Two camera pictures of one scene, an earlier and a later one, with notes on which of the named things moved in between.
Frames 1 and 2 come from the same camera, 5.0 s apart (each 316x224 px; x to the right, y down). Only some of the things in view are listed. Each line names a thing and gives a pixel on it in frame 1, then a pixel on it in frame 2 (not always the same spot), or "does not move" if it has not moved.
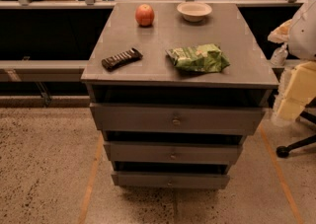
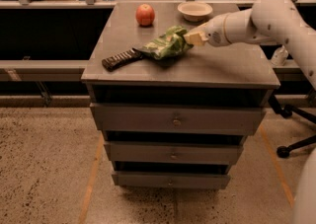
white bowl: (194, 11) does not move
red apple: (144, 15) does not move
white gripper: (303, 36) to (213, 34)
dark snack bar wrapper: (123, 58) does not move
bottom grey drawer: (170, 181) does not move
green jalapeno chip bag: (205, 57) to (169, 44)
